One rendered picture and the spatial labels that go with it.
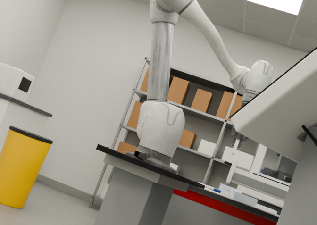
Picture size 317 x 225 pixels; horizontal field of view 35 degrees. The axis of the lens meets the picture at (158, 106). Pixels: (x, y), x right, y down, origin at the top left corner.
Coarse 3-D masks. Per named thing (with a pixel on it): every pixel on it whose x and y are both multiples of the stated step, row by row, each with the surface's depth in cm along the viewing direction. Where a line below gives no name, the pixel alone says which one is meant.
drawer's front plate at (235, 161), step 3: (234, 159) 217; (237, 159) 218; (234, 162) 217; (234, 165) 217; (231, 168) 217; (234, 168) 217; (231, 171) 217; (228, 174) 217; (231, 174) 217; (228, 177) 217; (231, 177) 216; (228, 180) 216; (228, 183) 218
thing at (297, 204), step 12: (312, 132) 128; (312, 144) 127; (300, 156) 128; (312, 156) 126; (300, 168) 127; (312, 168) 125; (300, 180) 126; (312, 180) 124; (288, 192) 127; (300, 192) 125; (312, 192) 123; (288, 204) 126; (300, 204) 124; (312, 204) 122; (288, 216) 125; (300, 216) 123; (312, 216) 121
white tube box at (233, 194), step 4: (232, 192) 256; (236, 192) 252; (228, 196) 259; (232, 196) 253; (236, 196) 252; (240, 196) 252; (244, 196) 252; (248, 196) 252; (240, 200) 252; (244, 200) 252; (248, 200) 252; (252, 200) 253; (256, 200) 253; (252, 204) 252; (256, 204) 253
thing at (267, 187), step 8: (232, 176) 218; (240, 176) 218; (248, 176) 217; (256, 176) 217; (240, 184) 226; (248, 184) 217; (256, 184) 216; (264, 184) 216; (272, 184) 215; (280, 184) 215; (264, 192) 215; (272, 192) 215; (280, 192) 214
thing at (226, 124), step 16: (144, 64) 636; (192, 80) 659; (208, 80) 622; (144, 96) 651; (192, 112) 632; (128, 128) 626; (224, 128) 609; (112, 144) 626; (208, 176) 648; (96, 192) 619
